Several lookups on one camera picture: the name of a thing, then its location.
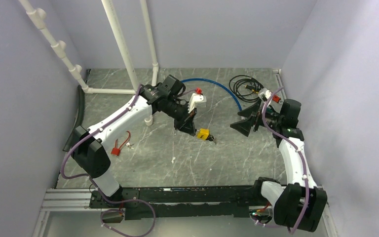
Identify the yellow padlock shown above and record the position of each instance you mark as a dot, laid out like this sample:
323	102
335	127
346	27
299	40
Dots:
205	135

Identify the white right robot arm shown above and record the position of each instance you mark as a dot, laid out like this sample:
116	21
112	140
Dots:
300	203

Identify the red cable padlock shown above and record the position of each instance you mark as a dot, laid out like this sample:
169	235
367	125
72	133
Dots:
116	150

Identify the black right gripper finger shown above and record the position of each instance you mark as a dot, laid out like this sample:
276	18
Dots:
245	126
251	111

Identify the red handled wrench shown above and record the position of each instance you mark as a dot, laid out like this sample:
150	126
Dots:
276	101

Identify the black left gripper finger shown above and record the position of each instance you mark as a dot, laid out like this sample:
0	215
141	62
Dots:
189	127
179	125

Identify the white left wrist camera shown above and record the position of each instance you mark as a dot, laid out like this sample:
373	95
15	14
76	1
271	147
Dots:
196	98

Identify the blue cable lock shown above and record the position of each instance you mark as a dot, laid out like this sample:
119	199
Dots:
216	85

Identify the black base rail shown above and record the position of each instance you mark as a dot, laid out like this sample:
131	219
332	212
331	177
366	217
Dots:
145	202

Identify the green handled screwdriver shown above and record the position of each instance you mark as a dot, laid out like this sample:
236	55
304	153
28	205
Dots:
270	113

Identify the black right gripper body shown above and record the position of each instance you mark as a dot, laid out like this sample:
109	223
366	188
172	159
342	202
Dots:
259	121

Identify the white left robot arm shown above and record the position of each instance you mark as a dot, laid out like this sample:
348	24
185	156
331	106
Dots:
90	144

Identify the aluminium extrusion frame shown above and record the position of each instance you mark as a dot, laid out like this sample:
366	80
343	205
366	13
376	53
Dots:
78	200

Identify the yellow black screwdriver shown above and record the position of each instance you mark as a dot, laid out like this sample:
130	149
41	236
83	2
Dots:
254	88

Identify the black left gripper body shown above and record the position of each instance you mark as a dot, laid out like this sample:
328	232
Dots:
176	110

